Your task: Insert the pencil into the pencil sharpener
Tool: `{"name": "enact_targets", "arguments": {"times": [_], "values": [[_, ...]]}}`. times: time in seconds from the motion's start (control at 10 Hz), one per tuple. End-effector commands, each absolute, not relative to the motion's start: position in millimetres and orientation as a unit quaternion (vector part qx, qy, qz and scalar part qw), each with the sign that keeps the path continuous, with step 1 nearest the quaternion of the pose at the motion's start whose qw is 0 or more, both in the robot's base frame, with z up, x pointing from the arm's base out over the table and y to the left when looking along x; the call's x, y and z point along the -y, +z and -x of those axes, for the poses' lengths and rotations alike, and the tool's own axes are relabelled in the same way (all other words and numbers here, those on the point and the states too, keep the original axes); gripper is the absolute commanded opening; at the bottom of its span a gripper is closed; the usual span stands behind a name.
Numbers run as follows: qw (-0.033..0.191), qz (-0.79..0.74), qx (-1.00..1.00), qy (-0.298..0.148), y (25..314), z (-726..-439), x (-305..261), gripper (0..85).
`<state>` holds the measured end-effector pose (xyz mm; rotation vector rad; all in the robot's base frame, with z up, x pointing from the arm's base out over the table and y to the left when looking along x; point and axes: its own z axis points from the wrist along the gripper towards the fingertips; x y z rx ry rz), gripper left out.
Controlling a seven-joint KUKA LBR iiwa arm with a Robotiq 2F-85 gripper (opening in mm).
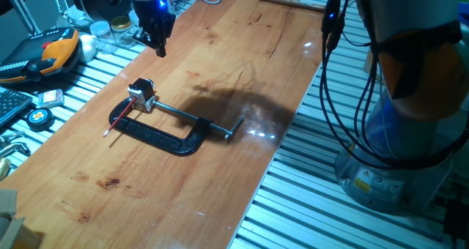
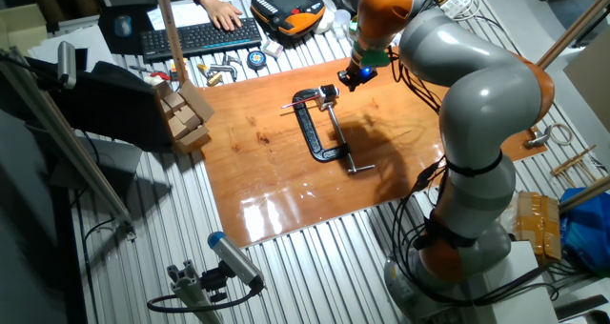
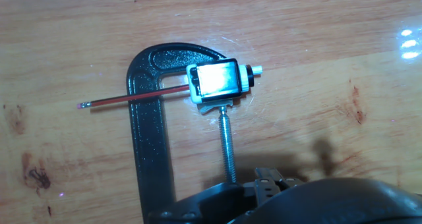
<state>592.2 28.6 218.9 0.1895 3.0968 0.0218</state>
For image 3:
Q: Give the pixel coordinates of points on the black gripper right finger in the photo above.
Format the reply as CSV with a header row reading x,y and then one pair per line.
x,y
287,181

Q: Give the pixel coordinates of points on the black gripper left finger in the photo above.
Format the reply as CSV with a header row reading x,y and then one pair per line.
x,y
211,204

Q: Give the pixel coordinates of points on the red pencil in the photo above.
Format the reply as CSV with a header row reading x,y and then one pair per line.
x,y
138,96

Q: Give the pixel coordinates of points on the wooden board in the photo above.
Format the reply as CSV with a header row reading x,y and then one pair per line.
x,y
296,118

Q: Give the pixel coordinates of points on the black C-clamp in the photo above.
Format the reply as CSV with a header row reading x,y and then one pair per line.
x,y
150,135

